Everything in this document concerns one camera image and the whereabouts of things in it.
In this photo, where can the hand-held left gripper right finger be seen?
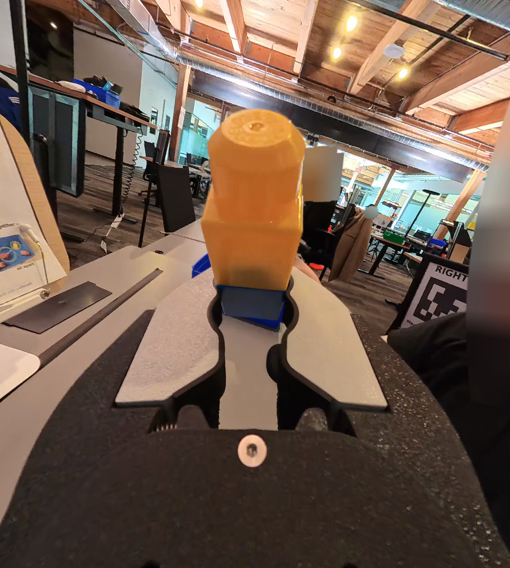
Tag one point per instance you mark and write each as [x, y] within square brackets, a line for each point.
[330, 350]

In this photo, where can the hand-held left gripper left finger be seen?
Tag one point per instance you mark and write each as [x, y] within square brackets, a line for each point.
[170, 350]

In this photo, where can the blue mega block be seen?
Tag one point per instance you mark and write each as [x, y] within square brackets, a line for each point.
[266, 323]
[250, 301]

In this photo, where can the yellow mega block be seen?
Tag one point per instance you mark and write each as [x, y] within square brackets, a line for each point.
[250, 230]

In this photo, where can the person's right forearm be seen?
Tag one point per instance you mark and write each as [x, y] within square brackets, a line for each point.
[308, 268]

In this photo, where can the blue plastic bin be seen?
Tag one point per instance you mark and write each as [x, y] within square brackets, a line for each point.
[201, 266]

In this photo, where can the person's black shirt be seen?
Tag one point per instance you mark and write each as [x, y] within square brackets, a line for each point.
[432, 355]

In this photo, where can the tan coat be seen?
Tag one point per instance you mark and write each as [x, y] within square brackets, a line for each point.
[352, 244]

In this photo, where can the framed tag sign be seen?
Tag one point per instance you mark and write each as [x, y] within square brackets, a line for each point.
[436, 293]

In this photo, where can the green bin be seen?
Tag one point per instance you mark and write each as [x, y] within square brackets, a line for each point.
[393, 235]

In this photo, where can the black office chair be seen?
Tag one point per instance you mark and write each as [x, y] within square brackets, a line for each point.
[177, 204]

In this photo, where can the wooden document stand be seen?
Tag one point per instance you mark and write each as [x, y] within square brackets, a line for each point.
[37, 199]

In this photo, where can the wooden top standing desk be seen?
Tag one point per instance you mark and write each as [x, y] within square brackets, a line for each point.
[117, 120]

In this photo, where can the blue storage crate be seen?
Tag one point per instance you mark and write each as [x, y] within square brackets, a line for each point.
[99, 94]

